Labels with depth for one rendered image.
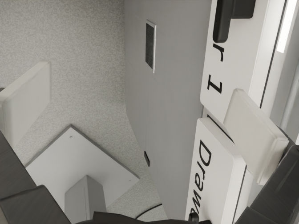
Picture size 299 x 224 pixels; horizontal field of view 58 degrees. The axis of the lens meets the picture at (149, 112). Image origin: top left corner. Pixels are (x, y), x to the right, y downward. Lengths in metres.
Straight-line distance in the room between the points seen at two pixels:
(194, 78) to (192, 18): 0.10
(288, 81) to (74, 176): 1.27
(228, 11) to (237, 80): 0.08
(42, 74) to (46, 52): 1.01
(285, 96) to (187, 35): 0.25
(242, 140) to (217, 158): 0.20
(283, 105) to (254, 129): 0.12
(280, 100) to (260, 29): 0.07
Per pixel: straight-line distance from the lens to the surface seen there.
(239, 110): 0.19
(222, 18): 0.28
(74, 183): 1.47
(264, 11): 0.28
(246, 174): 0.36
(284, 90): 0.28
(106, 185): 1.50
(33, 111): 0.17
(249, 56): 0.30
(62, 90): 1.24
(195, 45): 0.46
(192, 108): 0.48
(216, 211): 0.42
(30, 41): 1.19
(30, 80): 0.17
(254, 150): 0.16
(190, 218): 0.41
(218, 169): 0.38
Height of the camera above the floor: 1.15
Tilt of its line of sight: 59 degrees down
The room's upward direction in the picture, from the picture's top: 150 degrees clockwise
